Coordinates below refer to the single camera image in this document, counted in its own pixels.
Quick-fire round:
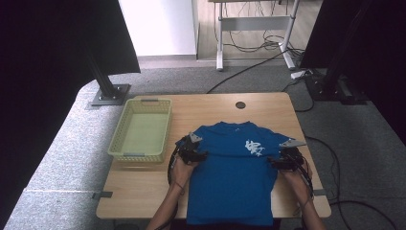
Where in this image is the white desk frame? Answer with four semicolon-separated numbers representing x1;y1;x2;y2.
209;0;301;71

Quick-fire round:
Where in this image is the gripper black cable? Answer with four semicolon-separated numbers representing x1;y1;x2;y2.
295;154;316;200
156;137;190;230

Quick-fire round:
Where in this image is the person's right hand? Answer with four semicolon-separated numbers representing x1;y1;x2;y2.
279;168;311;206

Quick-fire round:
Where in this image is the pale green plastic basket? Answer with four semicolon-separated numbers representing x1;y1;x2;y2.
107;98;173;164

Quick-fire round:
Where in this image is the white panel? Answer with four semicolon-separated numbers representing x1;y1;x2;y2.
118;0;197;58

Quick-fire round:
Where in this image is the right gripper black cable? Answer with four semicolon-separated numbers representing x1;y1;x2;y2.
295;154;316;200

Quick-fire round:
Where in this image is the black curtain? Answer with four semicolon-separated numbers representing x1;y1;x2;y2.
300;0;406;147
0;0;142;224

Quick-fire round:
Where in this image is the blue t-shirt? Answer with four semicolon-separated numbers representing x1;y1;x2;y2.
176;121;293;227

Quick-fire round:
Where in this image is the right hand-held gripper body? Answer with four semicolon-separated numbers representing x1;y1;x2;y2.
277;138;307;173

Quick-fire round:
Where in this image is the long black floor cable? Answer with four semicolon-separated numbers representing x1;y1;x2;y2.
206;47;305;95

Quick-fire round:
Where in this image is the tangle of cables under desk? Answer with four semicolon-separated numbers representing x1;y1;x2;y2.
223;0;305;61

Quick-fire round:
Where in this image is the person's left hand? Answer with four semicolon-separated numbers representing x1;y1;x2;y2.
171;157;201;190

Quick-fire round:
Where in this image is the black metal stand grey base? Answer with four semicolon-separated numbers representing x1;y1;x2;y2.
85;54;132;107

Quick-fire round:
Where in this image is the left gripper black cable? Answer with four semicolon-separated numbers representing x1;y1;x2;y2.
156;137;190;230

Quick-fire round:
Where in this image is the white power strip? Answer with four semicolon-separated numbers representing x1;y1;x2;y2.
290;69;314;81

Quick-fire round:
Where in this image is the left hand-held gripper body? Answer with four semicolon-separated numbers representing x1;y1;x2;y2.
176;131;204;166

